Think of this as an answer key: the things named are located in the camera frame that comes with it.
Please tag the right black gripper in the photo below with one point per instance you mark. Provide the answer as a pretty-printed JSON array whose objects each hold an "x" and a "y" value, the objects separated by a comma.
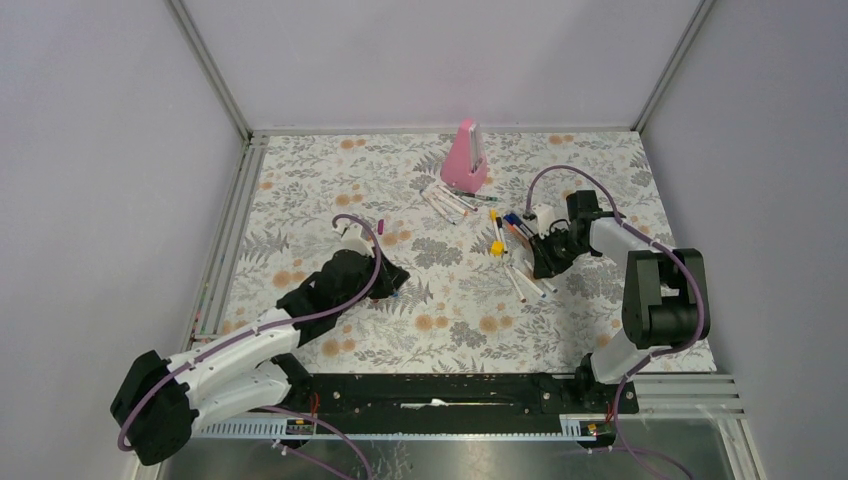
[{"x": 544, "y": 264}]

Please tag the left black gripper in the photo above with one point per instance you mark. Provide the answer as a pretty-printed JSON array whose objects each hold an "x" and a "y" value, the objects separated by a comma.
[{"x": 390, "y": 280}]

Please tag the purple capped white marker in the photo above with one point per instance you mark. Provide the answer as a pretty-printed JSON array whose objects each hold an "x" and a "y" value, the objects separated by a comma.
[{"x": 545, "y": 282}]

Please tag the red brown capped marker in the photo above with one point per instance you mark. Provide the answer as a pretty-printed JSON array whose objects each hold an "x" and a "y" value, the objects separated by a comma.
[{"x": 509, "y": 274}]

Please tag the magenta capped white marker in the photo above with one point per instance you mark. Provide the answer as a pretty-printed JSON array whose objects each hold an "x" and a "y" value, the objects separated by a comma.
[{"x": 464, "y": 203}]

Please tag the dark green marker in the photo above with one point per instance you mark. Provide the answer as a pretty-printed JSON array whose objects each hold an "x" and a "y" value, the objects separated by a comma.
[{"x": 476, "y": 196}]

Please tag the blue capped white marker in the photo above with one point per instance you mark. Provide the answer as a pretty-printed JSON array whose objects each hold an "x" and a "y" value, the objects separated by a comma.
[{"x": 437, "y": 208}]

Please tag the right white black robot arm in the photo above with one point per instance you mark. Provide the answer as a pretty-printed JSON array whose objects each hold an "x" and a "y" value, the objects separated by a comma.
[{"x": 664, "y": 307}]

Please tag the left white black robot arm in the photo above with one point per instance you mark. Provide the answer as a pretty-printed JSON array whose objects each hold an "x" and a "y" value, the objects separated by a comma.
[{"x": 164, "y": 401}]

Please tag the orange brown marker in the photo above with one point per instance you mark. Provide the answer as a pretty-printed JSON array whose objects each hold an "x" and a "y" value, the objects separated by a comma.
[{"x": 520, "y": 237}]

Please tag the yellow cube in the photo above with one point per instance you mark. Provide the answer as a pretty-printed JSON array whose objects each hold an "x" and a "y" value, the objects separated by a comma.
[{"x": 497, "y": 248}]

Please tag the floral table mat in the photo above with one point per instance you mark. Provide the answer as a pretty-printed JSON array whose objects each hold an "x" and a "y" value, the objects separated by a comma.
[{"x": 458, "y": 312}]

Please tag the pink metronome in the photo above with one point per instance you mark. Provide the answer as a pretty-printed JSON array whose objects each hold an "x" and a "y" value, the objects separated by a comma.
[{"x": 465, "y": 167}]

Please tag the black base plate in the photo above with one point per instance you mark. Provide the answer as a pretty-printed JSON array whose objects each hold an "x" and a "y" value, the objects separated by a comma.
[{"x": 526, "y": 403}]

